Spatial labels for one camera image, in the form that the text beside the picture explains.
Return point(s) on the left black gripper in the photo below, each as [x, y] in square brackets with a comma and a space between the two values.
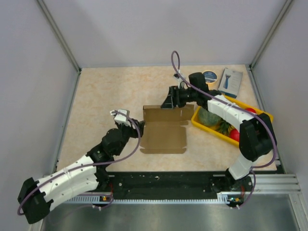
[134, 133]

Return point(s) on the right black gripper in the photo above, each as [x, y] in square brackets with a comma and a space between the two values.
[169, 103]

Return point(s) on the brown cardboard box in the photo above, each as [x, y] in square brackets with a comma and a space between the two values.
[165, 129]

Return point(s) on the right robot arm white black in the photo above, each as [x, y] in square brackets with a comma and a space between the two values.
[257, 136]

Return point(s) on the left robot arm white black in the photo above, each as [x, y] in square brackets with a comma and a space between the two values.
[37, 198]

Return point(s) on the blue razor retail box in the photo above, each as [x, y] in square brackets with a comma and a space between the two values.
[230, 82]

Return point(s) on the green round melon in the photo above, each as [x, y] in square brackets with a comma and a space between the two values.
[207, 118]

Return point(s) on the yellow masking tape roll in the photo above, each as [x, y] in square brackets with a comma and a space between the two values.
[210, 77]

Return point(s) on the toy pineapple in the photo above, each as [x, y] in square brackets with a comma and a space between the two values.
[224, 127]

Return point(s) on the yellow plastic bin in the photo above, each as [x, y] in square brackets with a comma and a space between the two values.
[214, 129]

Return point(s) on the red apple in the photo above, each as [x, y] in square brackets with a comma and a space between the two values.
[235, 135]

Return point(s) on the red tomato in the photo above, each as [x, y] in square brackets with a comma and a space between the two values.
[251, 110]

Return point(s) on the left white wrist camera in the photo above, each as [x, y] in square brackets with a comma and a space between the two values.
[121, 116]

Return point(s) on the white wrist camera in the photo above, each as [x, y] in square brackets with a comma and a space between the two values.
[181, 83]
[121, 116]

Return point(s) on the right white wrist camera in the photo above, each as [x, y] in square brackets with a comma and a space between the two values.
[181, 83]

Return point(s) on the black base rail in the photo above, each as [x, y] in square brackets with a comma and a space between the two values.
[172, 185]

